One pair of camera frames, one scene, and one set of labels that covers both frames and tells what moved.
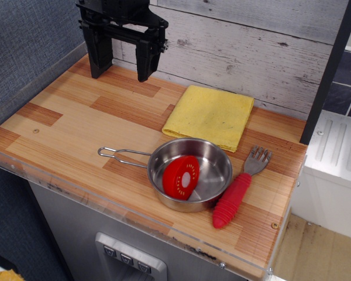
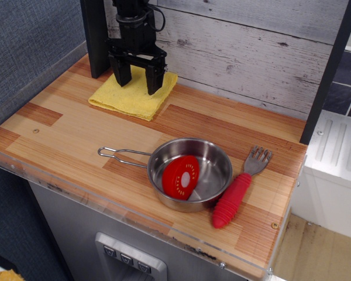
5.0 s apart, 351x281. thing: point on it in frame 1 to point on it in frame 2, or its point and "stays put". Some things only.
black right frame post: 331,69 stays put
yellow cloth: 210,116 to 134,98
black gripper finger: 99,44 to 121,68
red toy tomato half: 180,175 stays put
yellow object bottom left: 9,275 stays put
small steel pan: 213,181 stays put
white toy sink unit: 329,194 stays put
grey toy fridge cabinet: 74,224 stays put
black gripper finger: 147,56 to 155,74
